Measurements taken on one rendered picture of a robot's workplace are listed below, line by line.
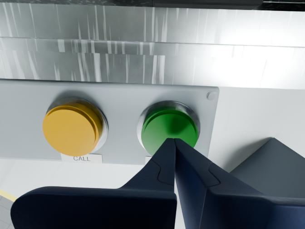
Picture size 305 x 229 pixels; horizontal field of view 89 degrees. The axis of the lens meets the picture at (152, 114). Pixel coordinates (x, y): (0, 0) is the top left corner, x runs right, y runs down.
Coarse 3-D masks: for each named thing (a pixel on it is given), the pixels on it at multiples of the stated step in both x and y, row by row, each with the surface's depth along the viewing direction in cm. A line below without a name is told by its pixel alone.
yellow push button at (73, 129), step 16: (48, 112) 11; (64, 112) 10; (80, 112) 10; (48, 128) 11; (64, 128) 11; (80, 128) 11; (96, 128) 11; (64, 144) 11; (80, 144) 11; (96, 144) 11
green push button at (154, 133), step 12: (168, 108) 11; (144, 120) 11; (156, 120) 10; (168, 120) 10; (180, 120) 10; (192, 120) 10; (144, 132) 11; (156, 132) 11; (168, 132) 11; (180, 132) 11; (192, 132) 11; (144, 144) 11; (156, 144) 11; (192, 144) 11
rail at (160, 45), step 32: (160, 0) 8; (192, 0) 8; (224, 0) 8; (256, 0) 8; (0, 32) 10; (32, 32) 10; (64, 32) 10; (96, 32) 10; (128, 32) 10; (160, 32) 10; (192, 32) 10; (224, 32) 10; (256, 32) 9; (288, 32) 9; (0, 64) 10; (32, 64) 10; (64, 64) 10; (96, 64) 10; (128, 64) 10; (160, 64) 10; (192, 64) 10; (224, 64) 10; (256, 64) 10; (288, 64) 10
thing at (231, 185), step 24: (192, 168) 6; (216, 168) 6; (192, 192) 6; (216, 192) 4; (240, 192) 4; (192, 216) 6; (216, 216) 4; (240, 216) 3; (264, 216) 3; (288, 216) 2
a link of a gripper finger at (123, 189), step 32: (160, 160) 6; (32, 192) 3; (64, 192) 3; (96, 192) 3; (128, 192) 3; (160, 192) 3; (32, 224) 3; (64, 224) 3; (96, 224) 3; (128, 224) 3; (160, 224) 3
